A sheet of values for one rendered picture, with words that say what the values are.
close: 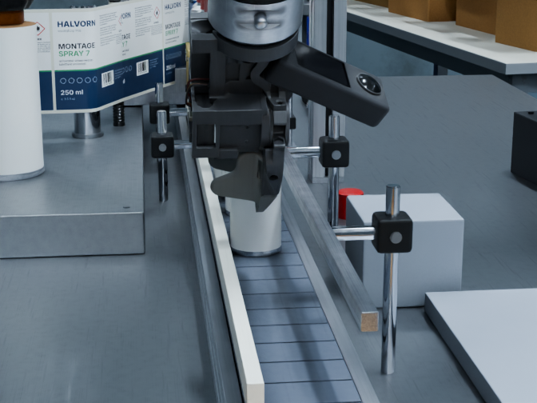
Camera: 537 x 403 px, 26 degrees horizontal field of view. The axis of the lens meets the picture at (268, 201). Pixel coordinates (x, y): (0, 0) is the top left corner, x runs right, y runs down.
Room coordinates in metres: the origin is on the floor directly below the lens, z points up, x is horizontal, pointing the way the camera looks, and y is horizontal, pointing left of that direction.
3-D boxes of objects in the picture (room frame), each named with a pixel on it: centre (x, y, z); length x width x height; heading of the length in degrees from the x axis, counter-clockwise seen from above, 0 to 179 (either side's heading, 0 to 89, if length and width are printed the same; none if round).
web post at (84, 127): (1.65, 0.26, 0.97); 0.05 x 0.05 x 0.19
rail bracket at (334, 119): (1.22, -0.05, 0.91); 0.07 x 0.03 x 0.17; 96
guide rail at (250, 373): (1.25, 0.06, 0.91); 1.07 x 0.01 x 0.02; 6
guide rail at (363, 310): (1.25, -0.01, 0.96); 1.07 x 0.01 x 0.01; 6
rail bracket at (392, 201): (0.92, -0.08, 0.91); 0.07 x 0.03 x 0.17; 96
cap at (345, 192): (1.41, -0.10, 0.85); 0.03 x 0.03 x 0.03
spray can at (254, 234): (1.11, 0.01, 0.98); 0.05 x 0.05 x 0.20
